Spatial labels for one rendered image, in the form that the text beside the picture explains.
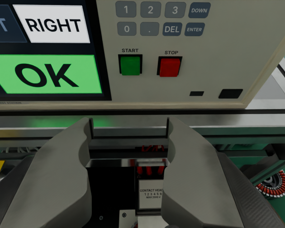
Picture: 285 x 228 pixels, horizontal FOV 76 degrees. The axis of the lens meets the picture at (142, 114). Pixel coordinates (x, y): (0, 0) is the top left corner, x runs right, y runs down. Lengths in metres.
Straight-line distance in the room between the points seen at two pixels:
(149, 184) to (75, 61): 0.28
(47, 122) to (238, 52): 0.22
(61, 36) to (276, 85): 0.29
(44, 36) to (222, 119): 0.21
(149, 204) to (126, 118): 0.21
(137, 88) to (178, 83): 0.05
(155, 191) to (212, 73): 0.26
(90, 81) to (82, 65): 0.02
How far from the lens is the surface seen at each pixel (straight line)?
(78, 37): 0.18
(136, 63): 0.18
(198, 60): 0.19
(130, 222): 0.52
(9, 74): 0.23
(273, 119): 0.28
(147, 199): 0.38
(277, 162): 0.34
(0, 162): 0.30
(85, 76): 0.20
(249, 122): 0.26
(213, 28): 0.18
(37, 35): 0.19
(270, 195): 0.63
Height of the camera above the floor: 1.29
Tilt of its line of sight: 52 degrees down
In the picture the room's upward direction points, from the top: 2 degrees clockwise
